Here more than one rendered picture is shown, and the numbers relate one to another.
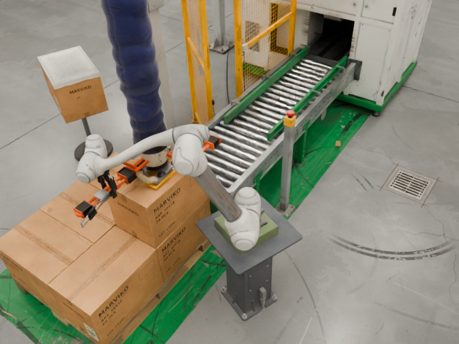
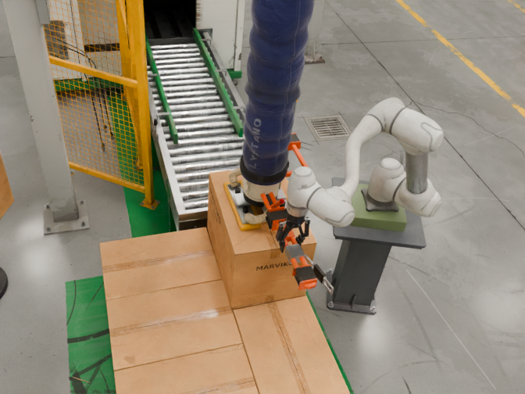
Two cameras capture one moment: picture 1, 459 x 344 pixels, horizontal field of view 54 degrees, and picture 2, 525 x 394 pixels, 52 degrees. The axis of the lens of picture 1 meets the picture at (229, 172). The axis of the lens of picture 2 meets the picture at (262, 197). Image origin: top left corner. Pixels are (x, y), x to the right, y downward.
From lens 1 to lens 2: 251 cm
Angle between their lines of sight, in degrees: 43
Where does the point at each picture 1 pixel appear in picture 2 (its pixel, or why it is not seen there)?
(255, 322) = (383, 307)
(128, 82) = (290, 86)
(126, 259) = (298, 327)
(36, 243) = not seen: outside the picture
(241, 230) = (433, 194)
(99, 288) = (319, 371)
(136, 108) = (284, 120)
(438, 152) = (314, 93)
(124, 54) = (299, 46)
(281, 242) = not seen: hidden behind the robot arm
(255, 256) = (413, 223)
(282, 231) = not seen: hidden behind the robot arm
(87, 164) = (344, 198)
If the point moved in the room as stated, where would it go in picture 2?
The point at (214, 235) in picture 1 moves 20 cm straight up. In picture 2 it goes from (365, 233) to (373, 205)
